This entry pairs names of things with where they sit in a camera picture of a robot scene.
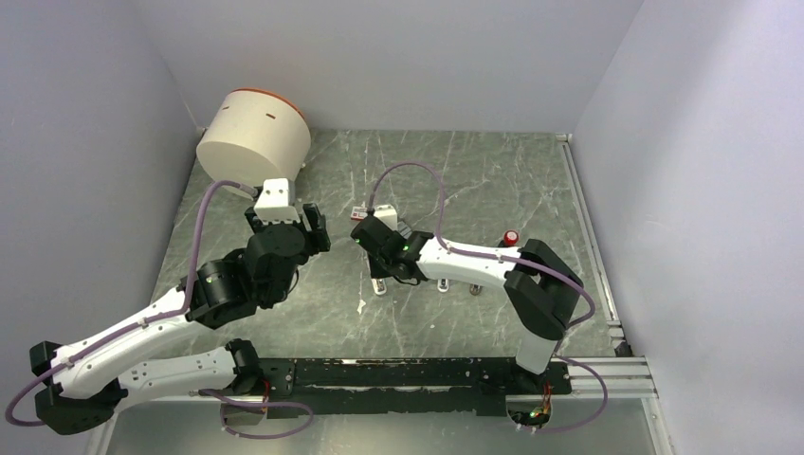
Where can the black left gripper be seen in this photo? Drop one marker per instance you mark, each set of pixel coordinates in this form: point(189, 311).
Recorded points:
point(319, 240)

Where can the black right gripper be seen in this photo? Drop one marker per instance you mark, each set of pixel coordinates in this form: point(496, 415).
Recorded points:
point(377, 271)

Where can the long white stapler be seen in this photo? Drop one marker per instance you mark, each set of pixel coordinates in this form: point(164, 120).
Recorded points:
point(379, 286)

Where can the red white staple box sleeve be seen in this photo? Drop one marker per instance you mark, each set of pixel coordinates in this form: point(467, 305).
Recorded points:
point(358, 213)

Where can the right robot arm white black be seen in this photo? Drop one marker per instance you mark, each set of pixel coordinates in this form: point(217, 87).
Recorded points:
point(543, 291)

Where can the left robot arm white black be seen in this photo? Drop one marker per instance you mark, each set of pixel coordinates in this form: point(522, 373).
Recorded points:
point(88, 382)

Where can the cream cylindrical drum orange rim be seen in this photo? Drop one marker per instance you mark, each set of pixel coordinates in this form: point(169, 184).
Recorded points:
point(255, 135)

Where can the red black stamp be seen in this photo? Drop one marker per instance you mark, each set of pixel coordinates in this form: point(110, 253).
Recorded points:
point(510, 238)

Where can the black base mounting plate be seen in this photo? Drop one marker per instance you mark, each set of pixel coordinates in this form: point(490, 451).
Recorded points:
point(331, 386)

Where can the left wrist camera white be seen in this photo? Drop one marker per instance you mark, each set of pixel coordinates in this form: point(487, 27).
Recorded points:
point(276, 203)

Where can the aluminium rail frame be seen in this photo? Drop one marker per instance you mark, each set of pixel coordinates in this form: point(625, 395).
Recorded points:
point(490, 182)

